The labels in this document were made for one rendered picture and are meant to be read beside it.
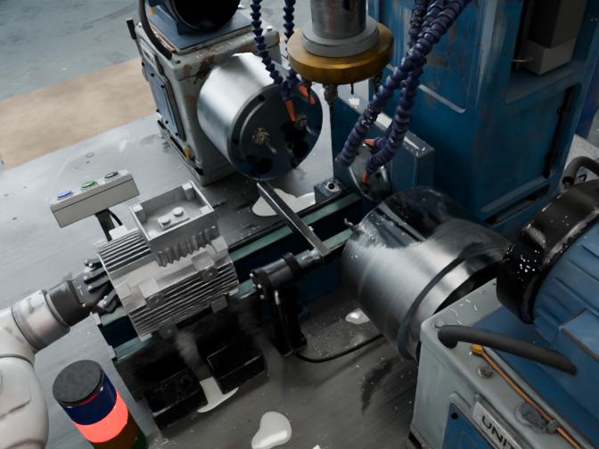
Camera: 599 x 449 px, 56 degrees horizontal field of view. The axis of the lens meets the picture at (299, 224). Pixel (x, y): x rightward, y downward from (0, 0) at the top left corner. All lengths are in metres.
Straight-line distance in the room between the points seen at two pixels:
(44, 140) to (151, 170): 1.65
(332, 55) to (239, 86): 0.37
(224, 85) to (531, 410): 0.91
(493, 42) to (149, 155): 1.08
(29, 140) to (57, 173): 1.53
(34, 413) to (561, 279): 0.72
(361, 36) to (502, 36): 0.22
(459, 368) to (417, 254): 0.20
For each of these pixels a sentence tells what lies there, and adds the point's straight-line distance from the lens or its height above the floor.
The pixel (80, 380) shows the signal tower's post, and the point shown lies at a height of 1.22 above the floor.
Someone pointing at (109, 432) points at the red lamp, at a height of 1.13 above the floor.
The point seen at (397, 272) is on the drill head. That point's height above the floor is 1.13.
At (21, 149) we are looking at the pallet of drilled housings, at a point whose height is 0.15.
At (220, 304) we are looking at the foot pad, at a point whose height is 0.97.
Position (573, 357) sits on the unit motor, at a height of 1.29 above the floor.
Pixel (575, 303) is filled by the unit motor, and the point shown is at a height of 1.31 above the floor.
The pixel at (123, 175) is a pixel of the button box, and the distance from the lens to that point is 1.22.
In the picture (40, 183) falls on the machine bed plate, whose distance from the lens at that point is 1.80.
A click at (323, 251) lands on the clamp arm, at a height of 1.03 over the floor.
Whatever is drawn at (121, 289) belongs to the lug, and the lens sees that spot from 0.98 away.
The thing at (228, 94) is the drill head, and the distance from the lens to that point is 1.28.
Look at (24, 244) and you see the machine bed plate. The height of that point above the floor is 0.80.
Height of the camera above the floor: 1.79
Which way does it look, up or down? 44 degrees down
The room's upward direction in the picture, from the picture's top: 7 degrees counter-clockwise
